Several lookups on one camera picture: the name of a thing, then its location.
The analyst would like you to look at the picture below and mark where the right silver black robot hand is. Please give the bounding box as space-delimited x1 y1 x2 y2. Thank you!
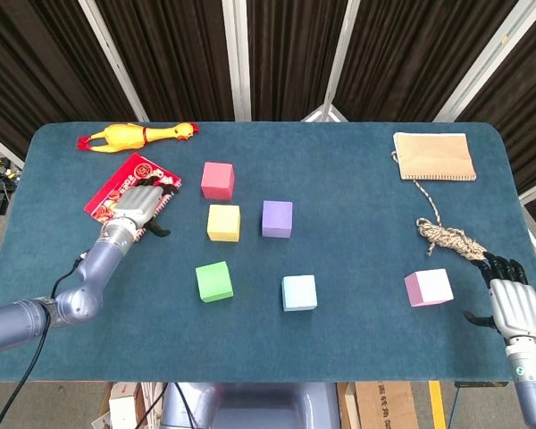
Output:
463 250 536 345

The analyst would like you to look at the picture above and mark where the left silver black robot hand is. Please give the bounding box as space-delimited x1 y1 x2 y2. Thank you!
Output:
111 175 180 239

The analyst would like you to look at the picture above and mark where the red foam cube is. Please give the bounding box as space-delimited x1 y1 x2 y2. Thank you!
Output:
200 161 235 200

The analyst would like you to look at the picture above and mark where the yellow foam cube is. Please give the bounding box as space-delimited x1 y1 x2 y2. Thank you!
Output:
206 204 241 243

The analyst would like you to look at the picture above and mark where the green foam cube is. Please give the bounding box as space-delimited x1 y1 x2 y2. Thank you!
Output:
195 261 234 304

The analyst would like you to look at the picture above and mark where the purple foam cube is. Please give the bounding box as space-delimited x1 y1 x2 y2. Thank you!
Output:
261 200 294 239

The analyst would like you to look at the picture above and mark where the red spiral notebook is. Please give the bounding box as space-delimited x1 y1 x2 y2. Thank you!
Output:
83 152 183 244

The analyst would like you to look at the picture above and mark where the yellow rubber chicken toy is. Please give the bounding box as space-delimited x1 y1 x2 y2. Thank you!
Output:
76 122 201 156

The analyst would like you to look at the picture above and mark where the pink and white foam cube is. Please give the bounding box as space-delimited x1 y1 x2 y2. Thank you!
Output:
404 268 455 308

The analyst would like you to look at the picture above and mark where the dark brown curtain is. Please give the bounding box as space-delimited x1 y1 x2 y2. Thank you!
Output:
0 0 536 233

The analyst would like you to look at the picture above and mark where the brown cardboard box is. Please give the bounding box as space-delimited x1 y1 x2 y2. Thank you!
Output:
355 382 419 429

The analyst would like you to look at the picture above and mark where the brown kraft spiral notebook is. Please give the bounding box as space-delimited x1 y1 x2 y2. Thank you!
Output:
392 131 478 182

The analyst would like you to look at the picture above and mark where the light blue foam cube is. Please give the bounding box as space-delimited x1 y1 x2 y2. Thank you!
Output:
281 274 318 313

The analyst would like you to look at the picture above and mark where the white cardboard box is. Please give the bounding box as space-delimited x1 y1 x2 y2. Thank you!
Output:
108 382 144 429

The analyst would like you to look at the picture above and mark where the grey-blue robot torso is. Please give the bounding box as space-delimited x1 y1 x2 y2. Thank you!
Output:
160 382 340 429

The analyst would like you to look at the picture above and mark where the beige braided rope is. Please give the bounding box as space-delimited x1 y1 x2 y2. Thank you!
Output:
390 150 490 263

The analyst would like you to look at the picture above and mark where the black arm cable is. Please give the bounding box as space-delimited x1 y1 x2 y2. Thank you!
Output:
0 257 90 429

